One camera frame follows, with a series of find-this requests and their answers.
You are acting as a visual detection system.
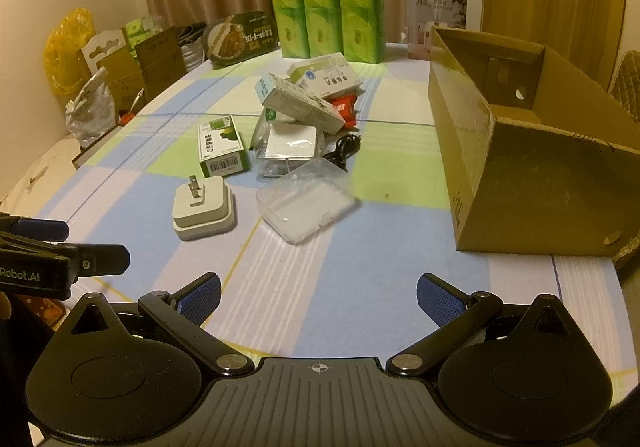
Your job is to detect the white green tablets box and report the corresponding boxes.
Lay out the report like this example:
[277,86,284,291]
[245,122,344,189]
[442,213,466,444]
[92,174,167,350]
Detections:
[288,53,362,100]

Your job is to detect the yellow plastic bag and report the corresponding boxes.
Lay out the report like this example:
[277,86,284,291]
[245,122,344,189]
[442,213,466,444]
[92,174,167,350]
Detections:
[42,7,96,108]

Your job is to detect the large cardboard box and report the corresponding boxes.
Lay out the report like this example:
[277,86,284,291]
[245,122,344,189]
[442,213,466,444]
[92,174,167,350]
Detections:
[428,27,639,266]

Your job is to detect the black cable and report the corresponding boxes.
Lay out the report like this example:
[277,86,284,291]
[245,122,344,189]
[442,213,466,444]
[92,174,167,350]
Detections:
[322,132,362,172]

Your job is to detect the white humidifier box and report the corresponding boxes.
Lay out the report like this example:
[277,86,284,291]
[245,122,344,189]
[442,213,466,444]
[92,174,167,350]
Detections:
[407,0,468,60]

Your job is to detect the brown cardboard boxes stack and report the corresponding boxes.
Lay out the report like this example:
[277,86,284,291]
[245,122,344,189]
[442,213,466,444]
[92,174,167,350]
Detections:
[98,27,186,113]

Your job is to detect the small green boxes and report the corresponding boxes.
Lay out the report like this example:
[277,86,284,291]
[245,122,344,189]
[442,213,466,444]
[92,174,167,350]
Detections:
[122,15,165,52]

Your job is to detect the person's left hand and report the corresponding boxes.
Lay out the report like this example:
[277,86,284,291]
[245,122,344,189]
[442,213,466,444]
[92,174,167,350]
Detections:
[0,292,12,320]

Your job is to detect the red candy wrapper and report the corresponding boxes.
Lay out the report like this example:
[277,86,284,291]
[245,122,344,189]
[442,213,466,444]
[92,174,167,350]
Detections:
[330,94,358,130]

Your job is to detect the white blue ointment box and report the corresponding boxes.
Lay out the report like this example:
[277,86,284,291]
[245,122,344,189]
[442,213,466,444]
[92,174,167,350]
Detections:
[255,74,345,135]

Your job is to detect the silver foil bag at edge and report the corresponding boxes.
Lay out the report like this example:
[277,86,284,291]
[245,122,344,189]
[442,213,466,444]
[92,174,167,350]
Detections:
[65,67,117,149]

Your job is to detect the green white medicine box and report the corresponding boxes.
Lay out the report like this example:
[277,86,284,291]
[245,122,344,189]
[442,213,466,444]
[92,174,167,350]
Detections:
[196,115,250,178]

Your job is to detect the dark oval food tray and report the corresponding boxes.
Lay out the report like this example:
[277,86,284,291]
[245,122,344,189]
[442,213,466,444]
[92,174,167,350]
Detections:
[203,11,279,68]

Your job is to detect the white power adapter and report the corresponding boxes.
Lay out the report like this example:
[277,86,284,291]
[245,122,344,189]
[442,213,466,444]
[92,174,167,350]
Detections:
[171,175,236,241]

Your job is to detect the red handled tool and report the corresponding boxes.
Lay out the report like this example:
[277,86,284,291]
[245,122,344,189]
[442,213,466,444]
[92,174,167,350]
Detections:
[118,90,145,126]

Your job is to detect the white cardboard hanger card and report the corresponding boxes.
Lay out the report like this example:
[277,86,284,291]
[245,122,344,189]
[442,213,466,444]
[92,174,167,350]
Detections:
[80,29,126,76]

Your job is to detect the white item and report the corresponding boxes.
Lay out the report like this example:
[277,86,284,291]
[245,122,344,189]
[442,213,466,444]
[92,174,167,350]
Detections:
[250,108,326,180]

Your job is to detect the green tissue multipack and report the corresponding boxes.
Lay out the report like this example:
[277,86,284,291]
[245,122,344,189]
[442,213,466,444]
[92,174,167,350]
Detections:
[271,0,385,64]

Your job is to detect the clear plastic case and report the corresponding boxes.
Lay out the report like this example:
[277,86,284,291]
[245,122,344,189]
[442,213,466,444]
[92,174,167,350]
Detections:
[256,158,359,245]

